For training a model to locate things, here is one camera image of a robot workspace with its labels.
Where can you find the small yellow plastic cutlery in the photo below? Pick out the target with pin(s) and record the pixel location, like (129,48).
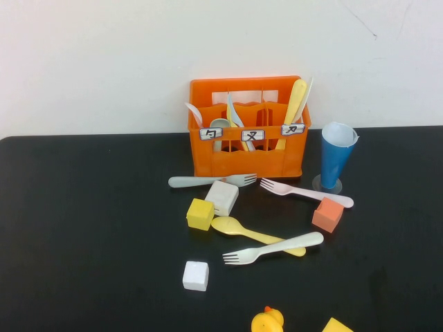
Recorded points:
(245,146)

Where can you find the white plastic fork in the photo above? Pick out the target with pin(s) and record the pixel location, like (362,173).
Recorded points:
(304,240)

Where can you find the pink plastic fork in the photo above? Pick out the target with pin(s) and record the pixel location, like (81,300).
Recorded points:
(277,186)

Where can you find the clear round cup base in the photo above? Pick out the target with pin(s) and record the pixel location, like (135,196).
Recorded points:
(316,183)

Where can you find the yellow plastic spoon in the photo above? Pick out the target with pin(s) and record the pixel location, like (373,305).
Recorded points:
(226,226)

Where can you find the blue paper cone cup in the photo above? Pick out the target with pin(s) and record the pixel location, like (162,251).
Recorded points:
(334,166)

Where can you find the yellow cube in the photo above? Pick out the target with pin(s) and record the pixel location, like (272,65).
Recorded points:
(200,214)

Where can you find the white rectangular box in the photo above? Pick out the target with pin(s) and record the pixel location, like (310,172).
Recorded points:
(221,197)

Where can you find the yellow foam block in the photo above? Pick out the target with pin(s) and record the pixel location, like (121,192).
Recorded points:
(335,326)

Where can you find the white cube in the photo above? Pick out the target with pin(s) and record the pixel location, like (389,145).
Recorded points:
(195,276)

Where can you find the orange cube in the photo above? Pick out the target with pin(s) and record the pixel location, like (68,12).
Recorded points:
(327,216)

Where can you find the yellow rubber duck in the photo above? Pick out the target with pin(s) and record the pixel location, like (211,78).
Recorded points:
(264,323)

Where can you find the pink plastic spoon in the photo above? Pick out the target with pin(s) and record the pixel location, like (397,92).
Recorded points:
(194,110)

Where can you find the green plastic spoon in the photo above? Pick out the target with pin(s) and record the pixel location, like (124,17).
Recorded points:
(219,124)

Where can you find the orange plastic cutlery holder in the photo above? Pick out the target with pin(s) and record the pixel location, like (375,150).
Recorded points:
(242,166)

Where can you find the white paper character label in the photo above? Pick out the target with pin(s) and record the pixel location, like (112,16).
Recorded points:
(293,129)
(253,135)
(210,134)

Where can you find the white plastic knife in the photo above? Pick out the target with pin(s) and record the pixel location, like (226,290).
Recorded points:
(308,93)

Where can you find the grey-green plastic fork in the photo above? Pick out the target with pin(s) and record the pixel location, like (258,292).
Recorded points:
(187,181)

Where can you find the long yellow plastic knife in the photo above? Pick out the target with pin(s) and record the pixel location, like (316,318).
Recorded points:
(294,103)

